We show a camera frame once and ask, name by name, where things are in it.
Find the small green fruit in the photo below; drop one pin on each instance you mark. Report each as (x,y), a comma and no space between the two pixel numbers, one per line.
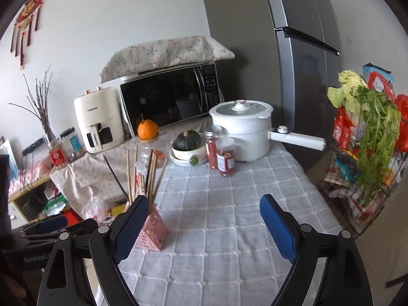
(193,160)

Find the clear glass jar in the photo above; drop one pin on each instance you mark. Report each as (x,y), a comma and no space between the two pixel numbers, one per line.
(162,148)

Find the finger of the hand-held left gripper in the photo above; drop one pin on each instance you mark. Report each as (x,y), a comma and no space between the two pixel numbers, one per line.
(79,228)
(52,223)

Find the napa cabbage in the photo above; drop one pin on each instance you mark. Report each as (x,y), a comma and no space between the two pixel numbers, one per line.
(344,92)

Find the black microwave oven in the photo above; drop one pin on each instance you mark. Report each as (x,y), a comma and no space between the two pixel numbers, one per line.
(169,98)

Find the white bowl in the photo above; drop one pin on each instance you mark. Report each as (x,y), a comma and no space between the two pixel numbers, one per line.
(181,153)

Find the wooden chopstick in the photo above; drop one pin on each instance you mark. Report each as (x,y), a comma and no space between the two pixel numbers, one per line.
(149,175)
(128,175)
(154,178)
(160,177)

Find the leafy green vegetables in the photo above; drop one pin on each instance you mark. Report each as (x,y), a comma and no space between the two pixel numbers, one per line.
(379,134)

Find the red label glass jar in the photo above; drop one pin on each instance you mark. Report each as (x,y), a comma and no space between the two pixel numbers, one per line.
(58,156)

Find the red wall ornament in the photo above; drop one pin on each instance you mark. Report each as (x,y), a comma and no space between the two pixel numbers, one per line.
(28,16)

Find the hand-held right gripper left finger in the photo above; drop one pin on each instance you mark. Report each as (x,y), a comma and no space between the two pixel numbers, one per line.
(127,226)

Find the orange pumpkin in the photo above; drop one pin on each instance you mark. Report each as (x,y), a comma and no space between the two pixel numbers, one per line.
(147,129)

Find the pink utensil holder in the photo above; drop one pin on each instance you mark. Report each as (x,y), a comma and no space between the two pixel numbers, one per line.
(153,229)

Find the tangerine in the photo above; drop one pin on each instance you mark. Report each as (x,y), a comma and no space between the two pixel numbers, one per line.
(158,155)

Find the blue carton box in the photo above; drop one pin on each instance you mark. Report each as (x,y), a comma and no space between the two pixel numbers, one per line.
(374,70)

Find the wooden shelf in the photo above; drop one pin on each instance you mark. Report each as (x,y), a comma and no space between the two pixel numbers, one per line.
(28,194)

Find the red snack jar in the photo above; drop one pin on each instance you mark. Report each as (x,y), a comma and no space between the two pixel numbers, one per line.
(225,159)

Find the dry branches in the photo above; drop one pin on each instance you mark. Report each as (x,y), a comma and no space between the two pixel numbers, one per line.
(41,102)

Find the glass pot lid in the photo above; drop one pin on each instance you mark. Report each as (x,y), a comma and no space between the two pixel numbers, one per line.
(242,108)

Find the cream air fryer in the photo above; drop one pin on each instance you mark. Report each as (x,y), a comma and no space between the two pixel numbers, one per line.
(98,121)

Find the grey refrigerator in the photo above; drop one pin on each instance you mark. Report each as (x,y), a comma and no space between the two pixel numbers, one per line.
(271,54)

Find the floral microwave cover cloth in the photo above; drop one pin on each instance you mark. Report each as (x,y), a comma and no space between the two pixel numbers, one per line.
(165,52)

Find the white plate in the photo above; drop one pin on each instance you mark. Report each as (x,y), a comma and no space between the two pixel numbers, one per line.
(177,162)

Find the green kabocha squash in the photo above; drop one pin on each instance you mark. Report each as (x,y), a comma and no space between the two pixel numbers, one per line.
(187,140)

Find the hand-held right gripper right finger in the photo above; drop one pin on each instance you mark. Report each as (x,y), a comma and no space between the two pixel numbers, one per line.
(279,229)

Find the white electric pot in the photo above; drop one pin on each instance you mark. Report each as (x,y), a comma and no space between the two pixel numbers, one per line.
(245,137)

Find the blue label plastic jar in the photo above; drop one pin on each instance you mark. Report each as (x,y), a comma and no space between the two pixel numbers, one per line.
(74,142)

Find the red chili jar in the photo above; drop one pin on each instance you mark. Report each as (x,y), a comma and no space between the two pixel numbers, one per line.
(211,153)

